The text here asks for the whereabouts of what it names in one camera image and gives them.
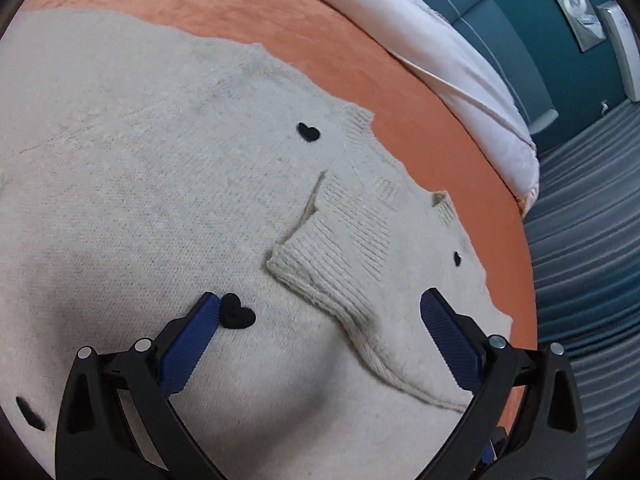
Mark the white duvet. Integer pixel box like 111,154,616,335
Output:
322,0,540,216

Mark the cream knit heart sweater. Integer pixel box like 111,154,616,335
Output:
1,9,511,479

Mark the blue grey striped curtain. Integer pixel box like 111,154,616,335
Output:
524,101,639,471

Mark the orange plush bed blanket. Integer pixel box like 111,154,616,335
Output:
22,0,538,430

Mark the blue upholstered headboard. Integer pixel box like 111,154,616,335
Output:
422,0,559,134

